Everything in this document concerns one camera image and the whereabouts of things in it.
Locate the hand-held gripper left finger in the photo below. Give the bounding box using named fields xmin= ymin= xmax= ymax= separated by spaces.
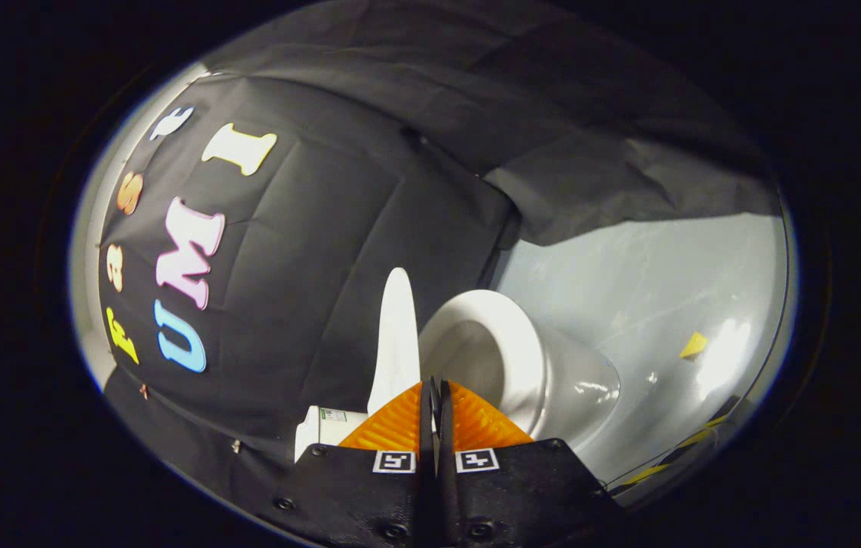
xmin=259 ymin=378 xmax=437 ymax=548

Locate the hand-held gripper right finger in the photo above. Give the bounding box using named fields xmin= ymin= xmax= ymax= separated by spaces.
xmin=436 ymin=378 xmax=623 ymax=548

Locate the white toilet lid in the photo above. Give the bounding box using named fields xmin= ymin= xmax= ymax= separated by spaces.
xmin=366 ymin=267 xmax=423 ymax=416

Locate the white ceramic toilet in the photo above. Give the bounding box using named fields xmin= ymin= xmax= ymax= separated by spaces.
xmin=295 ymin=289 xmax=623 ymax=465

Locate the yellow black striped tape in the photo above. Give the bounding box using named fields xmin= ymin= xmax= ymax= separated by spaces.
xmin=619 ymin=396 xmax=743 ymax=488

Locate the black backdrop cloth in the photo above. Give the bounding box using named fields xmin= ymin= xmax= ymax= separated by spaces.
xmin=99 ymin=0 xmax=781 ymax=488

